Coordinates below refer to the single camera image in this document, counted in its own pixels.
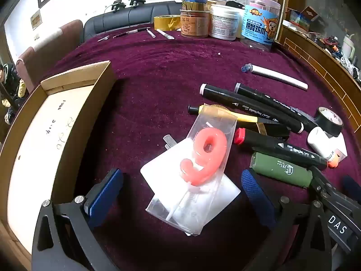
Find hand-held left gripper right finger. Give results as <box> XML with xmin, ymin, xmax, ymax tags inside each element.
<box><xmin>241</xmin><ymin>169</ymin><xmax>335</xmax><ymax>271</ymax></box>

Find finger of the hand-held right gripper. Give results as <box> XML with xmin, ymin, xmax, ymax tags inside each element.
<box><xmin>309</xmin><ymin>166</ymin><xmax>361</xmax><ymax>257</ymax></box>

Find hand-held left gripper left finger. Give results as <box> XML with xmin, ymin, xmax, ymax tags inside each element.
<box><xmin>31</xmin><ymin>169</ymin><xmax>125</xmax><ymax>271</ymax></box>

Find green lighter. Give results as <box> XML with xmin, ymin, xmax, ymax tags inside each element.
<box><xmin>250</xmin><ymin>152</ymin><xmax>314</xmax><ymax>188</ymax></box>

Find white packet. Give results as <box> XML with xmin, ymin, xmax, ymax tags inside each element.
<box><xmin>140</xmin><ymin>147</ymin><xmax>241</xmax><ymax>236</ymax></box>

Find black marker red cap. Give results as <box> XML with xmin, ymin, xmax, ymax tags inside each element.
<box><xmin>234</xmin><ymin>128</ymin><xmax>329</xmax><ymax>170</ymax></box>

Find pink number candle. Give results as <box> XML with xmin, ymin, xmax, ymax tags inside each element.
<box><xmin>146</xmin><ymin>104</ymin><xmax>237</xmax><ymax>236</ymax></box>

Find white square pad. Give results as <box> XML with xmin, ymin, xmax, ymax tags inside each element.
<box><xmin>334</xmin><ymin>137</ymin><xmax>348</xmax><ymax>162</ymax></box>

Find yellow and black pen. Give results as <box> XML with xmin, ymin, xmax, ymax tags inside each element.
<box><xmin>188</xmin><ymin>104</ymin><xmax>282</xmax><ymax>125</ymax></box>

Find small metal clip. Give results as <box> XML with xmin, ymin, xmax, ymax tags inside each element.
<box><xmin>163</xmin><ymin>134</ymin><xmax>178</xmax><ymax>150</ymax></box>

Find white plastic bottle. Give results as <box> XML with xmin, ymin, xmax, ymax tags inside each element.
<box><xmin>307</xmin><ymin>126</ymin><xmax>339</xmax><ymax>164</ymax></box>

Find cardboard box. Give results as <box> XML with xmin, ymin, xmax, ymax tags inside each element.
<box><xmin>0</xmin><ymin>60</ymin><xmax>112</xmax><ymax>263</ymax></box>

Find black marker white end caps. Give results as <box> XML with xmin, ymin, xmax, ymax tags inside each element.
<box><xmin>200</xmin><ymin>83</ymin><xmax>304</xmax><ymax>134</ymax></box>

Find black tape roll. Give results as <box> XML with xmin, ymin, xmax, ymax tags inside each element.
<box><xmin>314</xmin><ymin>107</ymin><xmax>345</xmax><ymax>138</ymax></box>

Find black marker grey end cap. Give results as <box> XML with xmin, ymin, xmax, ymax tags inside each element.
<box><xmin>235</xmin><ymin>82</ymin><xmax>320</xmax><ymax>132</ymax></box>

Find white tube blue cap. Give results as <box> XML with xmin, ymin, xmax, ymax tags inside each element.
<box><xmin>241</xmin><ymin>63</ymin><xmax>308</xmax><ymax>91</ymax></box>

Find purple velvet tablecloth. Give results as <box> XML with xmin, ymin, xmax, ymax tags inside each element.
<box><xmin>27</xmin><ymin>30</ymin><xmax>361</xmax><ymax>271</ymax></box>

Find wooden sideboard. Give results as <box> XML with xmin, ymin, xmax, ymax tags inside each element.
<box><xmin>278</xmin><ymin>24</ymin><xmax>361</xmax><ymax>125</ymax></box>

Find brown armchair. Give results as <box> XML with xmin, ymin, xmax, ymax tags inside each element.
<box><xmin>15</xmin><ymin>20</ymin><xmax>84</xmax><ymax>86</ymax></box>

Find thin black pen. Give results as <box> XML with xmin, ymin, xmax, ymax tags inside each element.
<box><xmin>113</xmin><ymin>28</ymin><xmax>150</xmax><ymax>39</ymax></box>

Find assorted small items pile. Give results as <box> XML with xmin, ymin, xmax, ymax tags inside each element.
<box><xmin>310</xmin><ymin>31</ymin><xmax>361</xmax><ymax>79</ymax></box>

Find black leather sofa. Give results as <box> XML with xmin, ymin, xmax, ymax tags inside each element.
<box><xmin>81</xmin><ymin>1</ymin><xmax>185</xmax><ymax>43</ymax></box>

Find white mug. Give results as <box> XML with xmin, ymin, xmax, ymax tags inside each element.
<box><xmin>342</xmin><ymin>35</ymin><xmax>356</xmax><ymax>60</ymax></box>

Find white plastic tub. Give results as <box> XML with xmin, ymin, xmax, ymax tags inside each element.
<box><xmin>209</xmin><ymin>4</ymin><xmax>245</xmax><ymax>41</ymax></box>

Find clear jar blue label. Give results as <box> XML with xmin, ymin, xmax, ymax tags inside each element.
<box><xmin>240</xmin><ymin>0</ymin><xmax>282</xmax><ymax>53</ymax></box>

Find yellow tape roll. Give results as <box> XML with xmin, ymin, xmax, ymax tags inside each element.
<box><xmin>153</xmin><ymin>14</ymin><xmax>181</xmax><ymax>31</ymax></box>

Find brown tin can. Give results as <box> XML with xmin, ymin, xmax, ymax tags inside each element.
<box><xmin>180</xmin><ymin>8</ymin><xmax>211</xmax><ymax>38</ymax></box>

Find colourful box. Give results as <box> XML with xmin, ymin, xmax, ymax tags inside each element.
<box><xmin>289</xmin><ymin>6</ymin><xmax>320</xmax><ymax>32</ymax></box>

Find wall plaque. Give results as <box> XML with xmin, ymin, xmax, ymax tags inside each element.
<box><xmin>30</xmin><ymin>9</ymin><xmax>43</xmax><ymax>30</ymax></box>

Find wooden door frame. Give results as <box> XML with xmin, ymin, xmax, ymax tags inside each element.
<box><xmin>274</xmin><ymin>0</ymin><xmax>292</xmax><ymax>44</ymax></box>

